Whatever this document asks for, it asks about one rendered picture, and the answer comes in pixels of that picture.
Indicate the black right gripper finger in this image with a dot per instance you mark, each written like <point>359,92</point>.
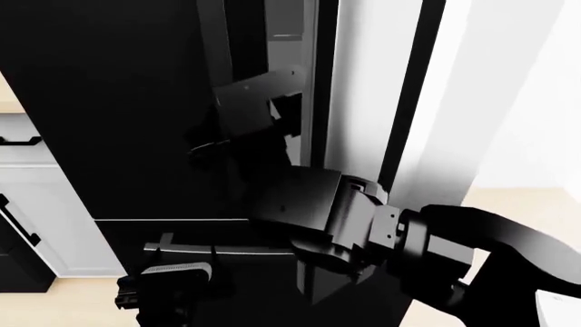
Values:
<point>206,148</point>
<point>287,117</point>

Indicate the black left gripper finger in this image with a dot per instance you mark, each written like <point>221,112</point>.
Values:
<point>213,257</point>
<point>157,252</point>

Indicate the black fridge narrow door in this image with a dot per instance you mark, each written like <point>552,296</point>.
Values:
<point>283,44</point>

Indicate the black fridge bottom drawer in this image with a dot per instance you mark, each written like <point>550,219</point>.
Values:
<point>254,299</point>

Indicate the black fridge wide door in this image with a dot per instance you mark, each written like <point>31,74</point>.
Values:
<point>104,102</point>

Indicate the white tall side panel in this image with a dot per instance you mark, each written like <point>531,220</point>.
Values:
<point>363,85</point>

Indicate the white kitchen cabinet door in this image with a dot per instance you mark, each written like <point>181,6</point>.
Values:
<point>59,218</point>

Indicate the black vertical trim strip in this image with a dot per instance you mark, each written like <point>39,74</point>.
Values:
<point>413,95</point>

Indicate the black low cabinet box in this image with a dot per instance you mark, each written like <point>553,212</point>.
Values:
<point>20,265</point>

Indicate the white kitchen cabinet drawer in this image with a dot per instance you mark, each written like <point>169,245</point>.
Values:
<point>18,150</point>

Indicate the light wood countertop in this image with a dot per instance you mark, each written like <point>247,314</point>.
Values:
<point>9,98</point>

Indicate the white robot torso part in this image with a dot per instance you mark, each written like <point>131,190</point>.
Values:
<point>560,308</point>

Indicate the grey ribbed camera box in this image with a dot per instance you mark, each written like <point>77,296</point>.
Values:
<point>174,269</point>

